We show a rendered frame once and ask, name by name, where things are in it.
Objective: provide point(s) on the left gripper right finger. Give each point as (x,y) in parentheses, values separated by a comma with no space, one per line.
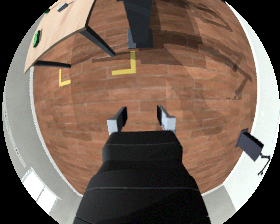
(168,122)

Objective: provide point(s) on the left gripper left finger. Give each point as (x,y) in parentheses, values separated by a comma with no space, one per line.
(115,124)

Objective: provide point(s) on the jointed stand on dark box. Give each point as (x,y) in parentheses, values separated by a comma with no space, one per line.
(248,143)

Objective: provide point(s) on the white window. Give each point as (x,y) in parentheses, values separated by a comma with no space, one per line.
(33,181)

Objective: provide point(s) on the wooden table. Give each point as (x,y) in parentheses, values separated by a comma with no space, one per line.
(63,23)

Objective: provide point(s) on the green block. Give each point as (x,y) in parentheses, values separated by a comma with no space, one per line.
(37,37)

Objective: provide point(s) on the blue box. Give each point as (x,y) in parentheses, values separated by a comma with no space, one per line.
(61,7)

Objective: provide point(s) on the green can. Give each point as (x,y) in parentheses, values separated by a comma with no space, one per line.
(46,11)

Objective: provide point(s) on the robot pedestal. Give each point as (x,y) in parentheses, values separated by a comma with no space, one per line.
(140,23)

